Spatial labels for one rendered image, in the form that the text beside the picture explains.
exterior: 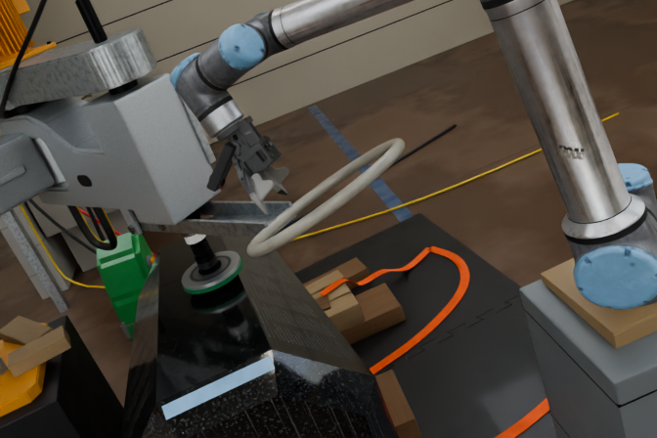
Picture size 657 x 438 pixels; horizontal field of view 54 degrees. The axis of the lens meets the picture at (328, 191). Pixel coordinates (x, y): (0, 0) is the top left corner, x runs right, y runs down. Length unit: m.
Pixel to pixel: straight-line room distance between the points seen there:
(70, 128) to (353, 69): 5.04
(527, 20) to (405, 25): 6.12
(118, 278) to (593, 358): 2.82
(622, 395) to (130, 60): 1.48
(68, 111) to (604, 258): 1.83
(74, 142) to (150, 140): 0.42
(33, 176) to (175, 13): 4.47
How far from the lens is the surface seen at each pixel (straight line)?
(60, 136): 2.37
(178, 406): 1.87
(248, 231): 1.87
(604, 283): 1.30
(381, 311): 3.10
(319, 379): 1.89
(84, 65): 1.98
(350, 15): 1.36
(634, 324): 1.49
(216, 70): 1.37
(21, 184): 2.55
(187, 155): 2.07
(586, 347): 1.52
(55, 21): 6.96
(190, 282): 2.25
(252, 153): 1.41
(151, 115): 2.01
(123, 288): 3.80
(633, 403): 1.49
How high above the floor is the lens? 1.84
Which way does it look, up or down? 23 degrees down
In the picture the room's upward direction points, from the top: 20 degrees counter-clockwise
